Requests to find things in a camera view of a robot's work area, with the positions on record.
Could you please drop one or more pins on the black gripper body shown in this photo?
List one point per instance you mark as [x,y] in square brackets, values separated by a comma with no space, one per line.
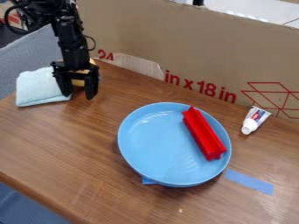
[75,72]

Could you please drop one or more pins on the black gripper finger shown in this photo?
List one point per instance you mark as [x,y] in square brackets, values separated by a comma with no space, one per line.
[91,85]
[63,80]

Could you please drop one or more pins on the yellow ball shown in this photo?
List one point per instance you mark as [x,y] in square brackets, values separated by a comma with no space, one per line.
[79,82]

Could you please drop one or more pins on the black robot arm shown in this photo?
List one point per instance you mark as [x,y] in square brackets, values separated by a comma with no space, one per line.
[60,13]

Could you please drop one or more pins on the light blue folded cloth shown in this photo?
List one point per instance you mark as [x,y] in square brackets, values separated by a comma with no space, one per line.
[36,88]

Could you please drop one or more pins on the blue plate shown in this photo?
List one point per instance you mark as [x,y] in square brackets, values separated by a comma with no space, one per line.
[159,149]

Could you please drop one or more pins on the red plastic block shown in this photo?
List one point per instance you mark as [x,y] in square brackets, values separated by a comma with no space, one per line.
[203,134]

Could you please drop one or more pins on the small toothpaste tube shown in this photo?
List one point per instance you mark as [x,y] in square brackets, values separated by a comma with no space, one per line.
[255,118]

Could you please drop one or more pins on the blue tape strip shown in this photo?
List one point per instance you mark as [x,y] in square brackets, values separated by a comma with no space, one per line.
[249,182]

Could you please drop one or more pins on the cardboard box wall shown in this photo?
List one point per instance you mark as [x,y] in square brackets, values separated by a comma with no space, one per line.
[237,59]

